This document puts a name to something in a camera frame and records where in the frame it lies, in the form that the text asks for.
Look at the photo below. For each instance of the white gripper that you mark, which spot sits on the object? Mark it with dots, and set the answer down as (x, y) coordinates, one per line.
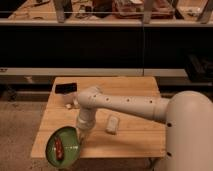
(84, 128)

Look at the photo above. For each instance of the green ceramic bowl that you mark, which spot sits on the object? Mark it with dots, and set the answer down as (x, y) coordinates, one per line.
(71, 147)

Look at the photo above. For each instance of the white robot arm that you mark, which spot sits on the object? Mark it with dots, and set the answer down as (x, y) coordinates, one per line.
(188, 117)

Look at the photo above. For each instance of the red object in bowl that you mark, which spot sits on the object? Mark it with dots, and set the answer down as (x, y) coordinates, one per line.
(59, 149)

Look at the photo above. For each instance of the wooden table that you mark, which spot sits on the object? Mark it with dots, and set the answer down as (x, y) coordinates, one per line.
(136, 137)

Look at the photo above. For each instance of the black rectangular box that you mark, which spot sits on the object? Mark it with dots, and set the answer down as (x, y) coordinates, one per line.
(65, 88)

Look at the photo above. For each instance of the long workbench shelf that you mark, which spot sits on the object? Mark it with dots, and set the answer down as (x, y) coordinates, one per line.
(107, 12)

